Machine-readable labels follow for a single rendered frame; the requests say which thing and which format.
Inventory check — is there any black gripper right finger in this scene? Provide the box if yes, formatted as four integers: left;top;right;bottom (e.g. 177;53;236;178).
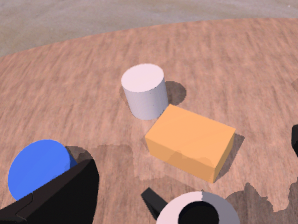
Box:
291;124;298;157

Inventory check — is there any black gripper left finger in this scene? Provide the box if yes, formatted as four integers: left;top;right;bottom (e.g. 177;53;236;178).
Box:
0;159;100;224

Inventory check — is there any orange rectangular block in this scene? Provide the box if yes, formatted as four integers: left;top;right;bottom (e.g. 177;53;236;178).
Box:
145;104;235;184

